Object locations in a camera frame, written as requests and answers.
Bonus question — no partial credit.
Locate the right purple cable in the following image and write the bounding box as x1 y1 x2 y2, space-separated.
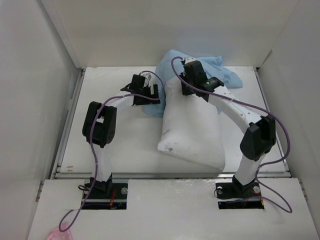
170 56 293 213

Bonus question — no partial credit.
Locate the pink plastic bag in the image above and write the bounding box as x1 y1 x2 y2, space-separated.
46 227 73 240

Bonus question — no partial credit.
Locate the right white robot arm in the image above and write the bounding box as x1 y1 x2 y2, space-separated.
180 57 276 200

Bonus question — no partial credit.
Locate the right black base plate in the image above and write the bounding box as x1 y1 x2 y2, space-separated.
215 182 261 200

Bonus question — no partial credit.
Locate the white pillow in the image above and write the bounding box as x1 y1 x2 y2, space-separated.
157 77 242 173

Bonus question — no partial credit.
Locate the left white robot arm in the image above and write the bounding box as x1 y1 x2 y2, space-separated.
82 73 161 199

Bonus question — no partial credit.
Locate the light blue pillowcase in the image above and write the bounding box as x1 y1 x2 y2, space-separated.
142 50 243 118

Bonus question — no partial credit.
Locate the aluminium front rail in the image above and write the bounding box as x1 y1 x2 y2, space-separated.
53 171 292 179

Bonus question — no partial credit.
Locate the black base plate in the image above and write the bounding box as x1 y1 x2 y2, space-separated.
215 182 261 200
88 181 128 200

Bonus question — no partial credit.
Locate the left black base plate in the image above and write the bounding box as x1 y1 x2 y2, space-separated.
88 181 128 200

